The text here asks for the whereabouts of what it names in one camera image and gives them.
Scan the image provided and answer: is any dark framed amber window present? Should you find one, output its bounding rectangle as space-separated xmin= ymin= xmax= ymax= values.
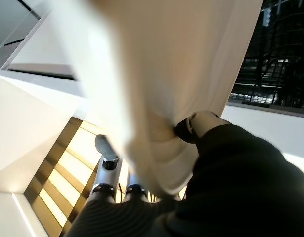
xmin=24 ymin=118 xmax=152 ymax=235

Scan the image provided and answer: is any cream ceramic plate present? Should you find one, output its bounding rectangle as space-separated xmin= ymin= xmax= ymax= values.
xmin=52 ymin=0 xmax=264 ymax=201

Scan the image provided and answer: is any open dishwasher wire rack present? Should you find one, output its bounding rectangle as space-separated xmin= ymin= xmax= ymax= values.
xmin=228 ymin=0 xmax=304 ymax=109

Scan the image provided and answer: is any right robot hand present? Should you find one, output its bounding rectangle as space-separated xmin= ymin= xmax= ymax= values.
xmin=64 ymin=110 xmax=304 ymax=237

